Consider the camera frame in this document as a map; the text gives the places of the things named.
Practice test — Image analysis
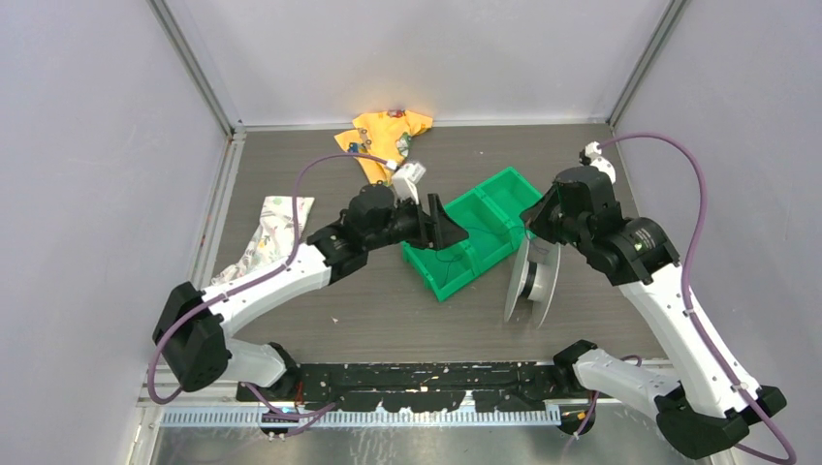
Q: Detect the white floral cloth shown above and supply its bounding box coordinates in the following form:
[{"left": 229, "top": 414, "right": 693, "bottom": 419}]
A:
[{"left": 209, "top": 196, "right": 315, "bottom": 285}]

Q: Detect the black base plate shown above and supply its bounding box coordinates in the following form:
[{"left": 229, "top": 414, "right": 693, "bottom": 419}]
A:
[{"left": 260, "top": 361, "right": 592, "bottom": 413}]

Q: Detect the yellow printed cloth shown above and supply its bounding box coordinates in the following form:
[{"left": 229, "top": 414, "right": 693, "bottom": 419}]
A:
[{"left": 334, "top": 109, "right": 434, "bottom": 165}]

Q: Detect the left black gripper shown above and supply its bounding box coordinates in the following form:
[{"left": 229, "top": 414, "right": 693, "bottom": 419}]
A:
[{"left": 365, "top": 194, "right": 468, "bottom": 253}]

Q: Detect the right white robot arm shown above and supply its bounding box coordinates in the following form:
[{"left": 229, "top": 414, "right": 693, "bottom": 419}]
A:
[{"left": 512, "top": 164, "right": 786, "bottom": 459}]

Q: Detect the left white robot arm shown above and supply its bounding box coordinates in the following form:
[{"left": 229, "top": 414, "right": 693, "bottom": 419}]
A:
[{"left": 152, "top": 184, "right": 469, "bottom": 401}]

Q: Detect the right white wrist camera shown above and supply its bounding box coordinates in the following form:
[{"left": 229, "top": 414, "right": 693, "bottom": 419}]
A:
[{"left": 579, "top": 141, "right": 617, "bottom": 185}]

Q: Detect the green three-compartment bin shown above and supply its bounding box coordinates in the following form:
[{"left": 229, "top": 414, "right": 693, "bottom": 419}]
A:
[{"left": 401, "top": 167, "right": 543, "bottom": 302}]

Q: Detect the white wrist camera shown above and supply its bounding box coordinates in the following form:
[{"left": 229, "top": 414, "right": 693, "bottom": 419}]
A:
[
  {"left": 388, "top": 161, "right": 427, "bottom": 203},
  {"left": 579, "top": 141, "right": 617, "bottom": 185}
]

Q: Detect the clear plastic cable spool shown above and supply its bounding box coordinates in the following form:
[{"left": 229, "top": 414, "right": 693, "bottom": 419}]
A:
[{"left": 503, "top": 234, "right": 561, "bottom": 328}]

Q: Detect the slotted metal rail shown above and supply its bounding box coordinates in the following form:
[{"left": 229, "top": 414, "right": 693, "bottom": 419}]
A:
[{"left": 159, "top": 405, "right": 561, "bottom": 428}]

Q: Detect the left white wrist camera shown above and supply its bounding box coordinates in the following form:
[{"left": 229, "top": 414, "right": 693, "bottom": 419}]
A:
[{"left": 388, "top": 161, "right": 427, "bottom": 203}]

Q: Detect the thin dark wire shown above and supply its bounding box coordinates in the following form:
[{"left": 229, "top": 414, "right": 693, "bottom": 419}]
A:
[{"left": 431, "top": 218, "right": 553, "bottom": 288}]

